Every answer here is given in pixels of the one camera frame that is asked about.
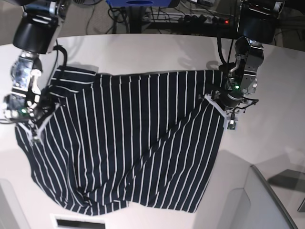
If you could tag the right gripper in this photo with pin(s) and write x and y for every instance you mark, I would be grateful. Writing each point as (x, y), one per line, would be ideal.
(40, 106)

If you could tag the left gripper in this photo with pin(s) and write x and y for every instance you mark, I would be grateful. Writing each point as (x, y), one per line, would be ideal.
(227, 100)

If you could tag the navy white striped t-shirt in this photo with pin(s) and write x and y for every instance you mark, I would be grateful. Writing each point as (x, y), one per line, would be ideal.
(142, 138)

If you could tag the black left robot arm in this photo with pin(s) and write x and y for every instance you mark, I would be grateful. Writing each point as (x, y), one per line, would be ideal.
(256, 26)

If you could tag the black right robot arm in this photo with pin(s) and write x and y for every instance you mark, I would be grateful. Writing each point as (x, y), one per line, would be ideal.
(40, 26)

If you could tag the black power strip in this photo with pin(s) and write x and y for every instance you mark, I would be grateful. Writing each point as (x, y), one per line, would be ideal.
(177, 17)

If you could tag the grey monitor edge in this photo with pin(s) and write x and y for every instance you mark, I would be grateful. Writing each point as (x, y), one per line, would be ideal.
(278, 204)

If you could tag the blue box on stand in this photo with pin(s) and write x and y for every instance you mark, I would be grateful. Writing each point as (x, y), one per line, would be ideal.
(138, 3)

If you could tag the black table leg post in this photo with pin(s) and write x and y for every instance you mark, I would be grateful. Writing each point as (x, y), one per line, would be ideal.
(135, 15)

